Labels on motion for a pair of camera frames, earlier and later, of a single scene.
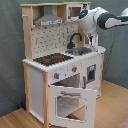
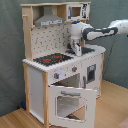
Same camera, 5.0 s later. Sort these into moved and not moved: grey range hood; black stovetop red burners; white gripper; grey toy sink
Moved: white gripper
Not moved: grey toy sink; black stovetop red burners; grey range hood
